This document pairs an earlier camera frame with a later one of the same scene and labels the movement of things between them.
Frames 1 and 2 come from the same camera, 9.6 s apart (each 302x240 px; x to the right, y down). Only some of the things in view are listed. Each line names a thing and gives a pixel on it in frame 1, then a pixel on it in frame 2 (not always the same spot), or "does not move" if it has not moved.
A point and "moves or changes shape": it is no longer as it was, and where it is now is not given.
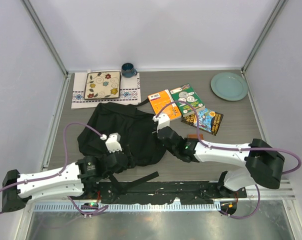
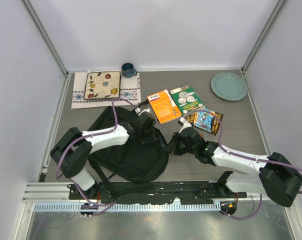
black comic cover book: x=209 y=121 does not move
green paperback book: x=185 y=93 does not move
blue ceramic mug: x=128 y=70 does not move
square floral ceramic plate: x=102 y=85 does not move
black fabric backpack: x=141 y=142 moves or changes shape
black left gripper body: x=107 y=175 -> x=147 y=135
